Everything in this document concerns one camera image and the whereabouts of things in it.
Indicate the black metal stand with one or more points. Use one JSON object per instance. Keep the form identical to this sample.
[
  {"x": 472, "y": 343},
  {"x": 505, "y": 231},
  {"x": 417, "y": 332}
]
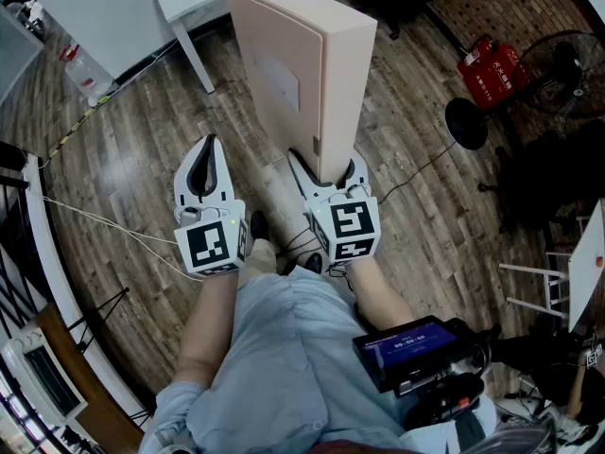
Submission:
[{"x": 97, "y": 315}]

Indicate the clear water bottle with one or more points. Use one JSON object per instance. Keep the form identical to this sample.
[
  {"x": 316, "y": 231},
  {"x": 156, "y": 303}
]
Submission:
[{"x": 87, "y": 76}]

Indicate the beige trousers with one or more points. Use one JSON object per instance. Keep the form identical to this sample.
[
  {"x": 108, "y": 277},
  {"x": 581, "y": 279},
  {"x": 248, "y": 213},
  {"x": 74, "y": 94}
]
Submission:
[{"x": 257, "y": 260}]

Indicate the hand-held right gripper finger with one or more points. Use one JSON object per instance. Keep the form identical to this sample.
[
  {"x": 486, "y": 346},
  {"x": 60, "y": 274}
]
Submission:
[
  {"x": 359, "y": 175},
  {"x": 307, "y": 180}
]

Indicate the black screen device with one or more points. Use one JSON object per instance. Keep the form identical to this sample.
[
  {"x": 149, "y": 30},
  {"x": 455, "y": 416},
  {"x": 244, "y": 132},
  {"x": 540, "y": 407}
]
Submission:
[{"x": 406, "y": 348}]

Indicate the pink box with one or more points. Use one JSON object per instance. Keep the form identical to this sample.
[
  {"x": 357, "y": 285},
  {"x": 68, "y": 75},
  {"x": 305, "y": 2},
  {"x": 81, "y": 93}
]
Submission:
[{"x": 283, "y": 78}]

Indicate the black shoe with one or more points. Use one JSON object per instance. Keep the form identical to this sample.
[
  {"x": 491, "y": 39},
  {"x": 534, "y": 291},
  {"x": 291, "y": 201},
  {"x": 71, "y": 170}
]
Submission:
[
  {"x": 314, "y": 263},
  {"x": 259, "y": 225}
]

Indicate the person's right forearm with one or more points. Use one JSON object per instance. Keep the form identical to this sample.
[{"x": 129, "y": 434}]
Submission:
[{"x": 378, "y": 291}]

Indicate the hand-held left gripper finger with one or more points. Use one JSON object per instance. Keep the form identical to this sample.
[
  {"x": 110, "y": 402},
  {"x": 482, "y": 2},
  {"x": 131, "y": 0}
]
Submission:
[
  {"x": 223, "y": 173},
  {"x": 182, "y": 185}
]

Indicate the person's left forearm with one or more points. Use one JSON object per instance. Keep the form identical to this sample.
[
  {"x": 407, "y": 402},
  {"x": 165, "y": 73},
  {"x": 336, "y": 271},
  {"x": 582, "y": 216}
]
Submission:
[{"x": 208, "y": 319}]

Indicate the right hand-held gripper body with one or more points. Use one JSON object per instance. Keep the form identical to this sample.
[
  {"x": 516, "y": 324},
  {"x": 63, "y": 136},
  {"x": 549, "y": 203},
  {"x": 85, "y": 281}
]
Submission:
[{"x": 350, "y": 225}]

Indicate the red fire extinguisher box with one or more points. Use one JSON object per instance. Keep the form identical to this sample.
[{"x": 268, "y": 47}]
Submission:
[{"x": 489, "y": 76}]

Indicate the yellow black striped strip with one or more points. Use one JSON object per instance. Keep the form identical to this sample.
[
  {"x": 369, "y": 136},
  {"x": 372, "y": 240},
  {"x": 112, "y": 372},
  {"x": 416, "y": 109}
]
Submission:
[{"x": 78, "y": 123}]

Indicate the light blue shirt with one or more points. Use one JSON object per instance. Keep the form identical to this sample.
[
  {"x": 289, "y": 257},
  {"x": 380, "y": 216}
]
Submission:
[{"x": 283, "y": 362}]

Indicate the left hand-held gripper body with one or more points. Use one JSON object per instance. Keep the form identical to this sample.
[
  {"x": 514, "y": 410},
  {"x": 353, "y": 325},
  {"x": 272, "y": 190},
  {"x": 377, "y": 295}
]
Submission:
[{"x": 210, "y": 246}]

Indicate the black floor fan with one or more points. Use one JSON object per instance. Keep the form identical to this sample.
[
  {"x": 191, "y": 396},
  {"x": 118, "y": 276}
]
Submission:
[{"x": 562, "y": 74}]

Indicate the white box appliance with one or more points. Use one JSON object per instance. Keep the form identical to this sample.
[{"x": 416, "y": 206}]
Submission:
[{"x": 42, "y": 376}]

